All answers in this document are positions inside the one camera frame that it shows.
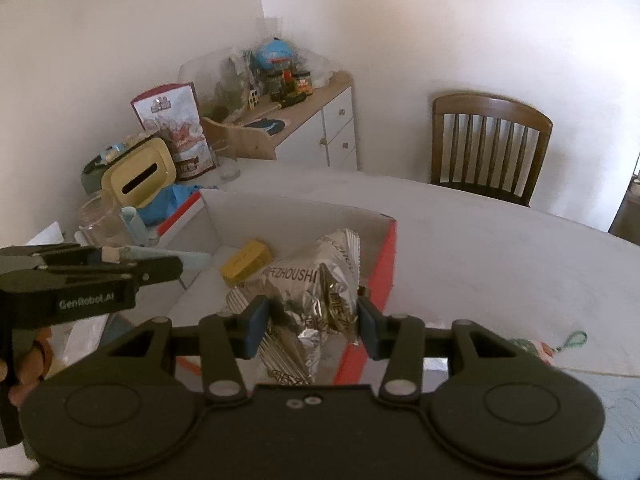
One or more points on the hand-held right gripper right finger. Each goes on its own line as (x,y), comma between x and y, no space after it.
(367,329)

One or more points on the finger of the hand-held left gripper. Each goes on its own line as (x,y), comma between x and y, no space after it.
(150,270)
(60,255)

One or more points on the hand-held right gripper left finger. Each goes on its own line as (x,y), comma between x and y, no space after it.
(257,326)

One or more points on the red cardboard box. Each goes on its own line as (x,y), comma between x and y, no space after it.
(380,270)

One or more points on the small yellow box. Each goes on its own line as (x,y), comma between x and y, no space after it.
(247,262)

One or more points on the silver foil snack bag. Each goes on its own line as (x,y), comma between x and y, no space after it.
(310,285)

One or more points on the person's left hand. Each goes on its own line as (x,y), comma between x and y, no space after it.
(31,360)

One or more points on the white paper sheets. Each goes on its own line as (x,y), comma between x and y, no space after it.
(42,235)

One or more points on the white paper towel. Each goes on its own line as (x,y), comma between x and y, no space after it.
(85,337)

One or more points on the pale green flat object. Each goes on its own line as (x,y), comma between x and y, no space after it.
(195,256)

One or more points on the clear plastic jar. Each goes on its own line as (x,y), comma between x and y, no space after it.
(100,220)

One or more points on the blue plastic bag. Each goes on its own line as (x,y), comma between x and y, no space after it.
(165,205)

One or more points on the dark green container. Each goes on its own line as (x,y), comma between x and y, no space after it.
(95,175)

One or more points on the yellow tissue box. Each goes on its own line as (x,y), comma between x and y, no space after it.
(140,165)

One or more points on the clear drinking glass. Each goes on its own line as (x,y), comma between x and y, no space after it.
(225,162)

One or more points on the red and white food bag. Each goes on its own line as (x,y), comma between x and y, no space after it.
(172,120)

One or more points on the wooden tray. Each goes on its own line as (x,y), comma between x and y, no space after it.
(250,137)

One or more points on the clear plastic container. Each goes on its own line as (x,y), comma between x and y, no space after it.
(210,80)

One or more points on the white wood-topped sideboard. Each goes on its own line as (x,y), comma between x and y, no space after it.
(340,125)

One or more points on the dark jar with black lid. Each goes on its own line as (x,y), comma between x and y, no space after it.
(273,85)

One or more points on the jar with orange label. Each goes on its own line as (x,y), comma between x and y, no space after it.
(302,83)

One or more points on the blue snack packet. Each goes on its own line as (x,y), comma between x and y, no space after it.
(274,55)

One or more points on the brown wooden slatted chair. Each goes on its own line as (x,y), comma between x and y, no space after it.
(492,105)

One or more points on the clear plastic bags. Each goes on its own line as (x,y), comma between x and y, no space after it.
(320,67)

